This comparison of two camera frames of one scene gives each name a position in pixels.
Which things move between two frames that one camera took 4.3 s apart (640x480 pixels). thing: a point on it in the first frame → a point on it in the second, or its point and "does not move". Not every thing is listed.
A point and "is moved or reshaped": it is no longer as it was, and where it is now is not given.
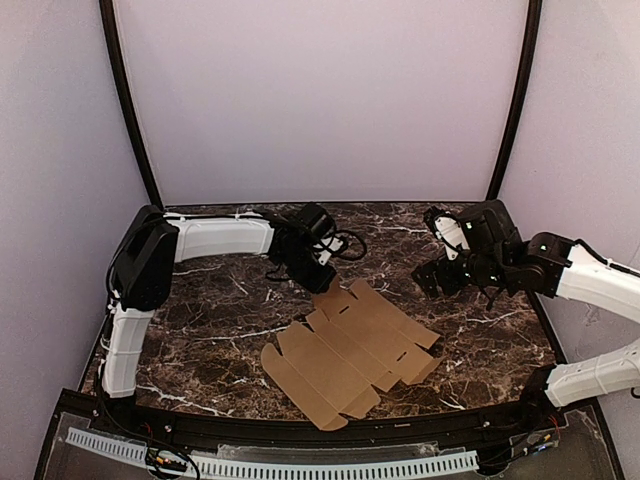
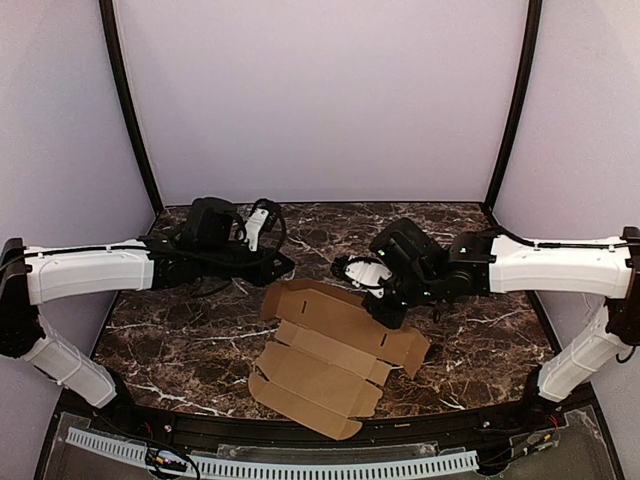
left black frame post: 110,39 does not move
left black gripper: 314,279 → 267,265
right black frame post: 527,78 does not move
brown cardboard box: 357,343 is moved or reshaped
